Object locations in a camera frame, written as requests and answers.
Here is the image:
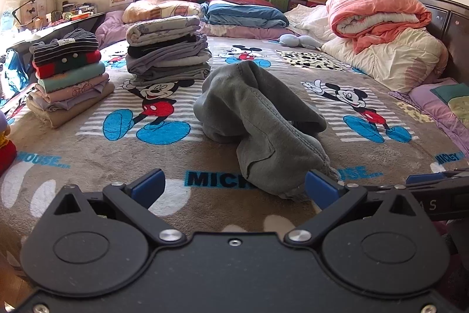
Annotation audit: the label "person's right forearm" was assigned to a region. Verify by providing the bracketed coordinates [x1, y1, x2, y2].
[434, 219, 469, 262]

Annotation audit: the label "stack of grey folded clothes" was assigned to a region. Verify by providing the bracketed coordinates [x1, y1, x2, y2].
[125, 15, 212, 86]

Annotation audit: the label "white quilt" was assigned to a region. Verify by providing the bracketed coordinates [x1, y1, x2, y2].
[286, 4, 338, 42]

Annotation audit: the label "black desk lamp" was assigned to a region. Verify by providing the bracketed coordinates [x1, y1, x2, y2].
[12, 0, 39, 26]

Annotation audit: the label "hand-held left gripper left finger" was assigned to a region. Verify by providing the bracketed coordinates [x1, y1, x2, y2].
[53, 168, 188, 248]

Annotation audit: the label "dark wooden headboard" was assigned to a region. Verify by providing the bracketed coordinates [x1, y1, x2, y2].
[407, 0, 469, 84]

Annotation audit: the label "cartoon mouse printed blanket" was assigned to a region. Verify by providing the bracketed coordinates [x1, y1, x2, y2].
[0, 36, 469, 262]

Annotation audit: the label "stack of colourful folded clothes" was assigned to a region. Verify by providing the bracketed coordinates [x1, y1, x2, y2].
[26, 28, 116, 129]

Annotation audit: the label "yellow cartoon print pillow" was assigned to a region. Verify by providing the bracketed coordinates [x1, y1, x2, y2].
[122, 0, 206, 24]

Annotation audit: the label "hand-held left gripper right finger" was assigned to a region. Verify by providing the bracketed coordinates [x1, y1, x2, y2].
[284, 169, 426, 248]

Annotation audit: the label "dark desk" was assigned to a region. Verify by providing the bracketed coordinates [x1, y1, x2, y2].
[5, 10, 107, 55]

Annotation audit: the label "lilac bed sheet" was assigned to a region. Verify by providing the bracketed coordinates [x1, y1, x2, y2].
[95, 10, 129, 50]

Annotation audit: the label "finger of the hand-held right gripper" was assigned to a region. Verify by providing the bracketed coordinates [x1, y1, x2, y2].
[405, 169, 469, 186]

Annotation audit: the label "pile of small desk items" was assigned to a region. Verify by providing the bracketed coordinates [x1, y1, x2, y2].
[47, 0, 98, 21]

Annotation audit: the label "pink orange quilt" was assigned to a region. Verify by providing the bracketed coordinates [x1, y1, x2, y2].
[325, 0, 433, 55]

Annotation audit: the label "red yellow plush toy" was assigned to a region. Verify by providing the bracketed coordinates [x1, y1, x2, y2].
[0, 109, 18, 176]

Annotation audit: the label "pink lilac pillow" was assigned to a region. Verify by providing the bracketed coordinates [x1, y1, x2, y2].
[200, 21, 294, 40]

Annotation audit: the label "blue folded blanket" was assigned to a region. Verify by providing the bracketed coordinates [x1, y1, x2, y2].
[201, 3, 290, 29]

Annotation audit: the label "light blue plush toy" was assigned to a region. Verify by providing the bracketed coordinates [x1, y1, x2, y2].
[279, 33, 323, 50]

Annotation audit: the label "grey sweatpants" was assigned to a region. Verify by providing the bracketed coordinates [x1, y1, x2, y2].
[193, 61, 341, 202]

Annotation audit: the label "wall socket panel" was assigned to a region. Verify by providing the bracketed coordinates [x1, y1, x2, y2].
[23, 0, 48, 22]

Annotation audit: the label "blue white plastic bag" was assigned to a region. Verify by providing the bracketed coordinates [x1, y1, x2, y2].
[0, 8, 16, 32]

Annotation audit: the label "cream quilt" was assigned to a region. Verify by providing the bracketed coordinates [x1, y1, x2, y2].
[320, 29, 449, 94]

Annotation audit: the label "purple pillow with green cloth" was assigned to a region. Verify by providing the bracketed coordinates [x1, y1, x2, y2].
[388, 77, 469, 156]

